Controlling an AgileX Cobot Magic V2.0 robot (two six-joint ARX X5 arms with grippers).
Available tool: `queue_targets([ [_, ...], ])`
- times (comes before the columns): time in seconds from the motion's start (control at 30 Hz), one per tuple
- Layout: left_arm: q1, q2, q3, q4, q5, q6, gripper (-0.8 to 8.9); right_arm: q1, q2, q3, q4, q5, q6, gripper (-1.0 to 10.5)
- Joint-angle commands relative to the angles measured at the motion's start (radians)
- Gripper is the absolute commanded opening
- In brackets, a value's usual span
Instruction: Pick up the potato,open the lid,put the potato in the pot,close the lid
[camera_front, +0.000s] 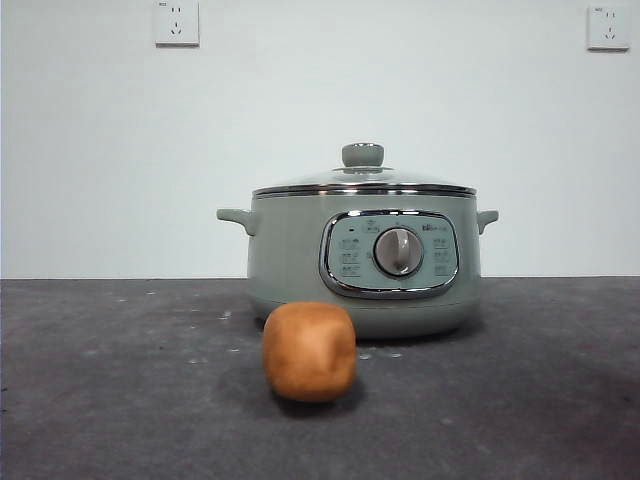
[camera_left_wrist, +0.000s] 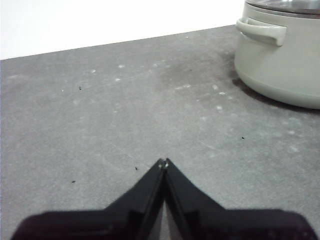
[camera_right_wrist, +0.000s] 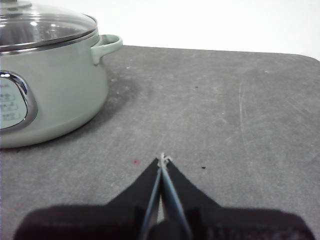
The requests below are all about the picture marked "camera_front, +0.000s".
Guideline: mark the sage green electric pot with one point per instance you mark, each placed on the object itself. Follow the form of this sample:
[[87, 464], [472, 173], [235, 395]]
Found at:
[[285, 260]]

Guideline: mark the brown potato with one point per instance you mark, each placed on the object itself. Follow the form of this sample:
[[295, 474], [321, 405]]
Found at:
[[309, 352]]

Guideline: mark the white wall socket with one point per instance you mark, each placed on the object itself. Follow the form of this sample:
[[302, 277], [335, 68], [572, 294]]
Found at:
[[176, 25], [608, 29]]

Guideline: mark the glass lid with green knob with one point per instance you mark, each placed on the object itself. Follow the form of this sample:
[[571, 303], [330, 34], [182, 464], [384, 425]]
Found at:
[[362, 154]]

